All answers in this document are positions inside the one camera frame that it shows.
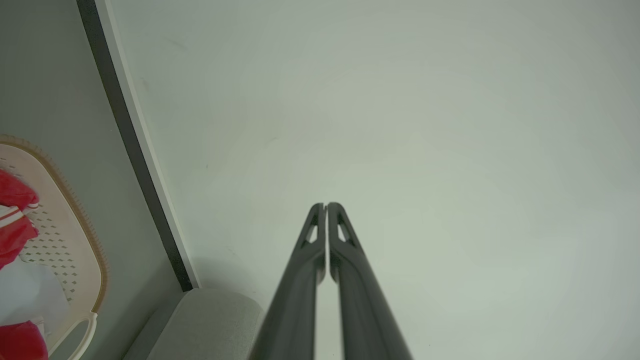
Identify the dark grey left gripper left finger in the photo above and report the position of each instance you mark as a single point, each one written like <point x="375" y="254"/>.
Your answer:
<point x="295" y="300"/>

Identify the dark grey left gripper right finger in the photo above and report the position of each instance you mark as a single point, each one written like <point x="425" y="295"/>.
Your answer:
<point x="365" y="310"/>

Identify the plain red garment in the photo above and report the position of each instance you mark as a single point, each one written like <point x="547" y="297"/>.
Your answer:
<point x="20" y="342"/>

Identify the red garment with white stripes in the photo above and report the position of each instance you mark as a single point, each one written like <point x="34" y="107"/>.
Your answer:
<point x="15" y="235"/>

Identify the beige perforated plastic laundry basket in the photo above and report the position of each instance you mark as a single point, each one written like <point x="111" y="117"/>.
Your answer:
<point x="65" y="220"/>

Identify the grey fabric sofa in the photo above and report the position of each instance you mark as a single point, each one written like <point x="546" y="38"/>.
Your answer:
<point x="200" y="325"/>

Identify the white and black baseboard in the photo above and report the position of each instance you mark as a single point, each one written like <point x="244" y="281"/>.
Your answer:
<point x="131" y="125"/>

